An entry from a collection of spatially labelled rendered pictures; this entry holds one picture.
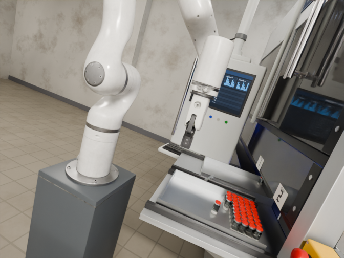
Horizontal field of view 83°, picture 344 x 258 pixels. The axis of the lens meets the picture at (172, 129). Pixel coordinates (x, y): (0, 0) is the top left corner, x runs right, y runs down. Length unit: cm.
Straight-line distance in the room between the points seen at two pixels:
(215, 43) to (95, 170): 56
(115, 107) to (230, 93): 96
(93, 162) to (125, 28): 45
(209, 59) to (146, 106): 374
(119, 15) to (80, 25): 483
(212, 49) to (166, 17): 386
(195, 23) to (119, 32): 23
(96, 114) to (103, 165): 18
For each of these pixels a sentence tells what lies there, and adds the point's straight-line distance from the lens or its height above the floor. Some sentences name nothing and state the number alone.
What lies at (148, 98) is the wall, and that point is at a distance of 425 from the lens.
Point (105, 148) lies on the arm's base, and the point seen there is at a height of 99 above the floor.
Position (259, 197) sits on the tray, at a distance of 100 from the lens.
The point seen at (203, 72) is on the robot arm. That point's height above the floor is 132.
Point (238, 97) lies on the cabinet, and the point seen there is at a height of 131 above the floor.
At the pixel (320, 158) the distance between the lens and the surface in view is 64.
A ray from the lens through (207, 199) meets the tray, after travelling 82.
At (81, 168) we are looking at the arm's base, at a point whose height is 89.
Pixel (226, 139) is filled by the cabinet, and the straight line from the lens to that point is 151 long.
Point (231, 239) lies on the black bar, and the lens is 66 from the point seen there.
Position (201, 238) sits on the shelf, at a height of 88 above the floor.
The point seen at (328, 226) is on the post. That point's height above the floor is 107.
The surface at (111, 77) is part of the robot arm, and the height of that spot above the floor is 123.
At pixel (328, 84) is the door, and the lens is 81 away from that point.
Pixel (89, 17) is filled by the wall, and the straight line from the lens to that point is 539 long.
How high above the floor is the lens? 127
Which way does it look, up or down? 13 degrees down
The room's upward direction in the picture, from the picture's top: 17 degrees clockwise
